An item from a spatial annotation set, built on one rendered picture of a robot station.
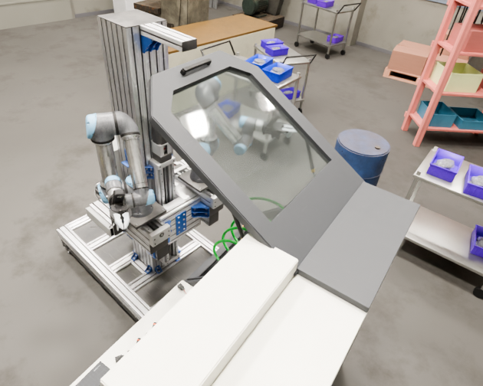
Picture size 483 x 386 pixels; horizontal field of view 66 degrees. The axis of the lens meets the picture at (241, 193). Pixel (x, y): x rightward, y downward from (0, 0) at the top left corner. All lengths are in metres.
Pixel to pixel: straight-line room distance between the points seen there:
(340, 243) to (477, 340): 2.21
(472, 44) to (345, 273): 4.32
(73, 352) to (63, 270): 0.77
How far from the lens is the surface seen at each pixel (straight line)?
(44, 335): 3.19
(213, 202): 2.47
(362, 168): 3.71
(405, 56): 7.92
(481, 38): 5.48
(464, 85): 5.66
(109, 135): 1.96
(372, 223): 1.71
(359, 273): 1.48
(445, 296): 3.75
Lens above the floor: 2.56
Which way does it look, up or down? 39 degrees down
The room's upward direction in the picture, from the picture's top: 5 degrees clockwise
